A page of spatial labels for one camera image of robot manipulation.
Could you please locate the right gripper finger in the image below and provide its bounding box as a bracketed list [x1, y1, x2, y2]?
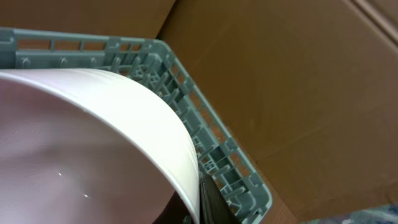
[200, 174, 241, 224]

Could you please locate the grey dishwasher rack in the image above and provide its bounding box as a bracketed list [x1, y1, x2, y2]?
[1, 28, 272, 223]

